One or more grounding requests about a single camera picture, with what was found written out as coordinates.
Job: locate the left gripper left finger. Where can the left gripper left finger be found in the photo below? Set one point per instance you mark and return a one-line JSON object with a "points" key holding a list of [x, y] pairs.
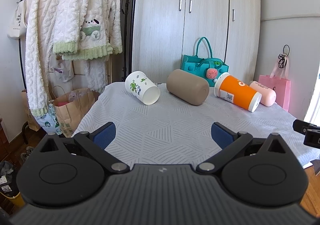
{"points": [[63, 172]]}

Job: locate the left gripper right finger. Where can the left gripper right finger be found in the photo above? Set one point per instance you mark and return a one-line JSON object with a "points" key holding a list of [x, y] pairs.
{"points": [[263, 172]]}

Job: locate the white leaf-print paper cup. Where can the white leaf-print paper cup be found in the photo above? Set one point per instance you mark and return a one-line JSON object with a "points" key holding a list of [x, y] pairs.
{"points": [[138, 84]]}

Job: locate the orange white-lidded cup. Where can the orange white-lidded cup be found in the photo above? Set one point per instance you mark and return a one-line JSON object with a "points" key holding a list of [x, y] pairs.
{"points": [[237, 92]]}

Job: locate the white green plastic bag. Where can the white green plastic bag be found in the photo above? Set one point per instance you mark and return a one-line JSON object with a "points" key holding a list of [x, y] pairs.
{"points": [[48, 121]]}

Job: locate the pink paper gift bag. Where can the pink paper gift bag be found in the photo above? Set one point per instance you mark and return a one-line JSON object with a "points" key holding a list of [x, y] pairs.
{"points": [[278, 81]]}

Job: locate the brown paper bag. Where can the brown paper bag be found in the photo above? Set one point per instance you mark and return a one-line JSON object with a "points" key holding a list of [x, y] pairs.
{"points": [[71, 107]]}

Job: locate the white patterned tablecloth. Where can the white patterned tablecloth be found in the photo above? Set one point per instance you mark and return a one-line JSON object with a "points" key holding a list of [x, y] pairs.
{"points": [[171, 131]]}

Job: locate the teal felt handbag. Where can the teal felt handbag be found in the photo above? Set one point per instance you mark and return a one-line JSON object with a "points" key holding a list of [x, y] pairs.
{"points": [[208, 68]]}

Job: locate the white fluffy green-trimmed jacket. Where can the white fluffy green-trimmed jacket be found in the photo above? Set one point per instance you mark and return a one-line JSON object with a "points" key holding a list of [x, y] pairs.
{"points": [[87, 29]]}

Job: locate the white canvas tote bag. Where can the white canvas tote bag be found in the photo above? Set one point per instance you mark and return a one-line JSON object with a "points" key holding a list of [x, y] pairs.
{"points": [[18, 26]]}

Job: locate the white fluffy robe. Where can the white fluffy robe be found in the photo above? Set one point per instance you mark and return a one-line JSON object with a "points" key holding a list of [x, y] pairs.
{"points": [[39, 49]]}

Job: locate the white wooden wardrobe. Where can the white wooden wardrobe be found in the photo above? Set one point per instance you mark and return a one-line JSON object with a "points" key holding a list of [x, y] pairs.
{"points": [[166, 30]]}

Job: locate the black clothes rack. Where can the black clothes rack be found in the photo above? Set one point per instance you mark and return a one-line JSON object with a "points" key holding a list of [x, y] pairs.
{"points": [[21, 60]]}

